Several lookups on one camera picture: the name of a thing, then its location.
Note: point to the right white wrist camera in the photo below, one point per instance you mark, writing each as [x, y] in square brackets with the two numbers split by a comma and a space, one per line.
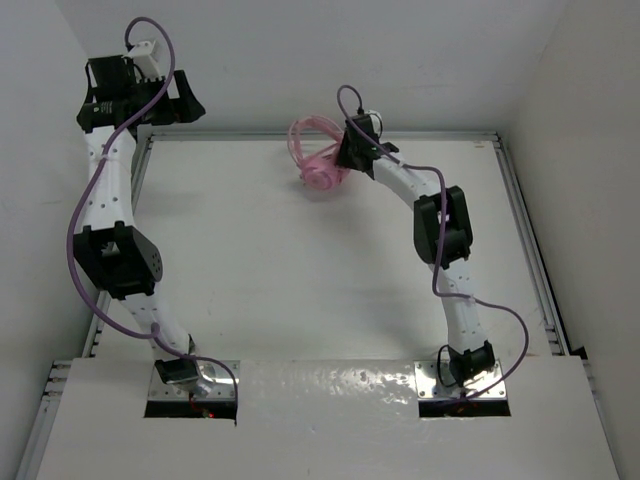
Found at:
[371, 113]

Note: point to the metal base plate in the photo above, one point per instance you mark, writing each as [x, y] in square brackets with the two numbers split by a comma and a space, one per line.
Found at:
[434, 382]
[212, 384]

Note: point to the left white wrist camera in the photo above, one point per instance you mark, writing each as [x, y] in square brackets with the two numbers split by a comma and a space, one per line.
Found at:
[145, 59]

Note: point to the pink headphones with cable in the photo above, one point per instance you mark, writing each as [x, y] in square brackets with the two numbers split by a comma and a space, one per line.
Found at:
[318, 170]

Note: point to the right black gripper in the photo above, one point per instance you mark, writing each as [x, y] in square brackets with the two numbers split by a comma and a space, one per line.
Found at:
[345, 157]

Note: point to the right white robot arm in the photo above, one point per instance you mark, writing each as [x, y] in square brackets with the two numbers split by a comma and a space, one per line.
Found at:
[442, 236]

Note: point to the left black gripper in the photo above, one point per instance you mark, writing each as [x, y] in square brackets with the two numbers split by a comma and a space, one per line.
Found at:
[180, 110]

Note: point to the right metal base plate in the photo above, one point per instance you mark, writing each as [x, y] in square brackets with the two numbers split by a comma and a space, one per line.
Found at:
[434, 382]

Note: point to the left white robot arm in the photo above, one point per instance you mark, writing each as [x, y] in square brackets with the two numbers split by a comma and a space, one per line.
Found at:
[103, 240]

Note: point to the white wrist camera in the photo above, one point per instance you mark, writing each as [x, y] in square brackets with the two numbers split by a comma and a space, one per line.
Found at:
[371, 113]
[145, 59]

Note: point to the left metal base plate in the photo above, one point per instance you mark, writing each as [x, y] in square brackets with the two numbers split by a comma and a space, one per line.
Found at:
[212, 384]

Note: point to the aluminium table frame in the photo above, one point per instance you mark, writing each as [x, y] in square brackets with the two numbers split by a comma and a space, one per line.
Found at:
[331, 318]

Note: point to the white front cover board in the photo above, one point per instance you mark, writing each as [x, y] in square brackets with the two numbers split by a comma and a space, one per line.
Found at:
[327, 420]

